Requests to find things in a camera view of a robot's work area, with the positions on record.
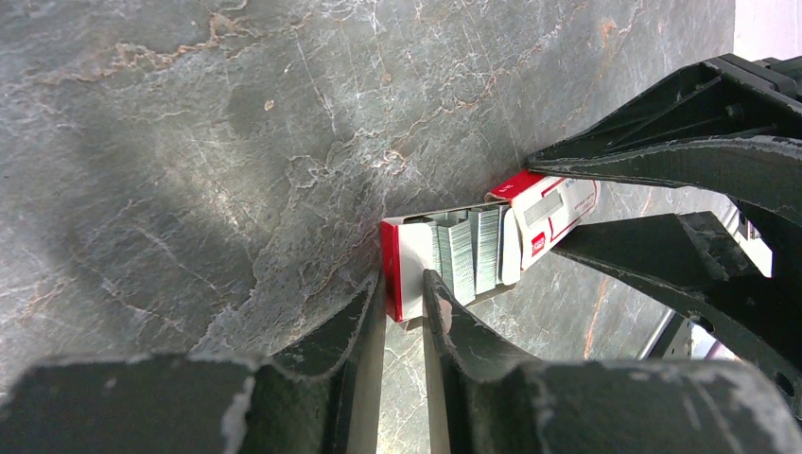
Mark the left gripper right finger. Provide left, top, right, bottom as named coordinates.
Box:
left=422, top=270, right=801, bottom=453

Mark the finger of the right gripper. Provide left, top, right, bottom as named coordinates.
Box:
left=526, top=54, right=801, bottom=224
left=553, top=212, right=801, bottom=414

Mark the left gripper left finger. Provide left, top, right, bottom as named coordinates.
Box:
left=1, top=274, right=386, bottom=453

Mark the staple tray box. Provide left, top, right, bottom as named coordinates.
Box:
left=379, top=202, right=522, bottom=323

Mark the red white staple box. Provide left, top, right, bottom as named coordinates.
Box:
left=485, top=170, right=601, bottom=271

